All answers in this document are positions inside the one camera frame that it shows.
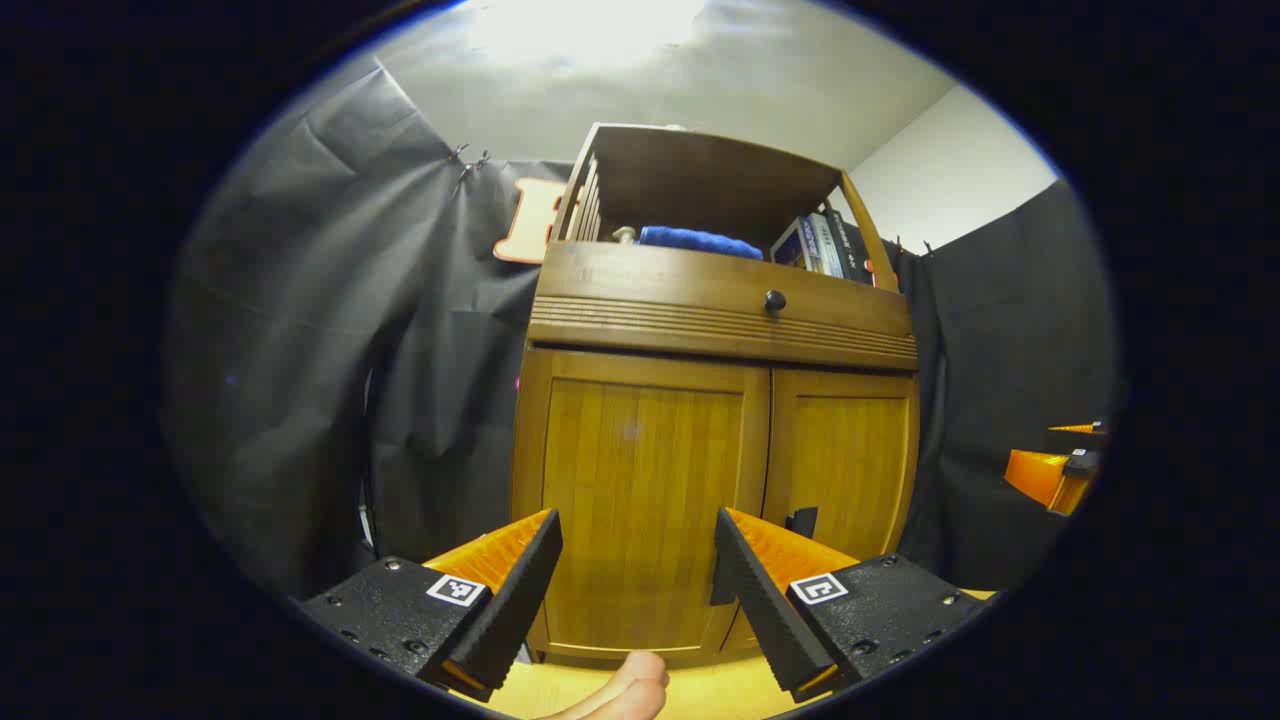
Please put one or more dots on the black drawer knob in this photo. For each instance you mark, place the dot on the black drawer knob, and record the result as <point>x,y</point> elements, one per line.
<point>775,300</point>

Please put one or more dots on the wooden shoe cabinet door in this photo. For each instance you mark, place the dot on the wooden shoe cabinet door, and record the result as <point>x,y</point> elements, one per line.
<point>850,460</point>
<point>630,480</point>

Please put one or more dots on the metal clip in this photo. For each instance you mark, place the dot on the metal clip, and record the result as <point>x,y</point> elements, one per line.
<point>458,154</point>
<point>474,168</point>

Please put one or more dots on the blue book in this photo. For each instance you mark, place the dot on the blue book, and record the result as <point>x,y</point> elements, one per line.
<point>790,245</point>

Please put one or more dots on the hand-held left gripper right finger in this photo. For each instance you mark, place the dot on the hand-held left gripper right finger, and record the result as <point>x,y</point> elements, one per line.
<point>760,600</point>

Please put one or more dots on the black backdrop cloth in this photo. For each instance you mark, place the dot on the black backdrop cloth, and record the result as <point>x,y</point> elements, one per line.
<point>300,350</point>

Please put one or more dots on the folded blue towel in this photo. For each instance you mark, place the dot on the folded blue towel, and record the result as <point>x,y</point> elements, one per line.
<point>700,243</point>

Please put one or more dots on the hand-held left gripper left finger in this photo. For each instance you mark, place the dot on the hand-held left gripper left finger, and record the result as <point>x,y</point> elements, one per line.
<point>515,600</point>

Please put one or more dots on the black book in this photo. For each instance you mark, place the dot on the black book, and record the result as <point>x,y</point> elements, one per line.
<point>852,255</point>

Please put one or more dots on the grey book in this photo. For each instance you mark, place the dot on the grey book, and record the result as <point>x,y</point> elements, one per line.
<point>826,248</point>

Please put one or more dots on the wooden double-door shoe cabinet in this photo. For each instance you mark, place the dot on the wooden double-door shoe cabinet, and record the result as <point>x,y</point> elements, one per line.
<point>700,180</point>

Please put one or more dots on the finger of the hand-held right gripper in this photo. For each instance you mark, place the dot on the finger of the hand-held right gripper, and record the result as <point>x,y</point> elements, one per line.
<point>1085,429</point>
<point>1040,475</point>

